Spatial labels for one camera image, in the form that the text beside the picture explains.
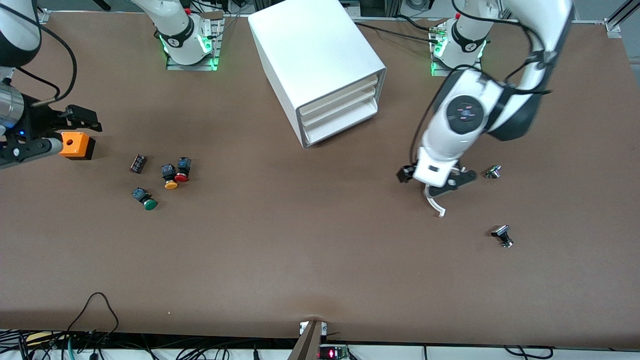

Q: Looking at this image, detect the orange button box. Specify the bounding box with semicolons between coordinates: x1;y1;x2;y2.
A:
59;131;96;161

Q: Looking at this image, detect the device with red display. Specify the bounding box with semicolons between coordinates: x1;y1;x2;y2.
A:
318;344;350;360

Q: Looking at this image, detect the green push button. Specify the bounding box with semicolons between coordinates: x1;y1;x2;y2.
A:
132;187;159;211

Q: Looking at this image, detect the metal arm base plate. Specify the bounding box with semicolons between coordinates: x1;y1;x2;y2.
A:
430;25;485;79
165;11;224;72

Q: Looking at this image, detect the brown wooden post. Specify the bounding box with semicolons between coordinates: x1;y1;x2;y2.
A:
286;320;325;360

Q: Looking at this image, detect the yellow push button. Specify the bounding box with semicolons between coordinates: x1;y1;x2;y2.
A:
160;163;179;190

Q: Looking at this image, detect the red push button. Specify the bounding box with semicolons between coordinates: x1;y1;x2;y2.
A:
173;156;193;183

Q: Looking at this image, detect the white plastic drawer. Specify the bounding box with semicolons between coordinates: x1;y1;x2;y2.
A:
301;86;378;128
303;97;378;146
300;75;378;117

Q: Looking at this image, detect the black looped cable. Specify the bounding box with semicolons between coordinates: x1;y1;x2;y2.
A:
65;292;121;346

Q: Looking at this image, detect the long black cable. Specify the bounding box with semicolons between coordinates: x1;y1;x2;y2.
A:
354;21;440;45

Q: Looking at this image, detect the white drawer cabinet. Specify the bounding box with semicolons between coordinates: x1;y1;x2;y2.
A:
248;0;387;149

